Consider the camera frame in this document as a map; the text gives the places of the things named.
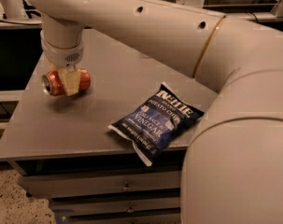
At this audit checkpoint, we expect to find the bottom drawer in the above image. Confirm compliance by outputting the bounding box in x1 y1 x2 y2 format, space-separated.
55 208 180 224

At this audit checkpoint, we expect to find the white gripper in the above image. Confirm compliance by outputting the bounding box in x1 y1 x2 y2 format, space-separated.
40 32 84 96

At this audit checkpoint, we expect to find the blue potato chips bag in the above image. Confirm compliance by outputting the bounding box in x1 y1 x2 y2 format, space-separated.
108 83 204 167

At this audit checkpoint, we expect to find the red coke can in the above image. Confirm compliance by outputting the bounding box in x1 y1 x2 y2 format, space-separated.
41 68 91 96

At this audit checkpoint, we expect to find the white pipe leg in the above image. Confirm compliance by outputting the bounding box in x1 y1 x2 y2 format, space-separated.
0 0 28 20

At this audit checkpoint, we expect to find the drawer with knob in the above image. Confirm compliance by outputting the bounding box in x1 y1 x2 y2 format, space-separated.
50 189 179 217
20 170 180 199

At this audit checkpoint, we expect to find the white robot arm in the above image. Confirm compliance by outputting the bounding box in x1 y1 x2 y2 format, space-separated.
29 0 283 224

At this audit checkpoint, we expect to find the grey drawer cabinet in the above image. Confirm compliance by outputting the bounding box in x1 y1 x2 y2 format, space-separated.
0 28 219 224

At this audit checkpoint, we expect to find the middle drawer with knob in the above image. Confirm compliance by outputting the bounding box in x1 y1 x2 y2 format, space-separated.
50 189 179 217

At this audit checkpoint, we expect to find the top drawer with knob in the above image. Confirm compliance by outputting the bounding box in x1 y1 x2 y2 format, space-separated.
20 170 180 199

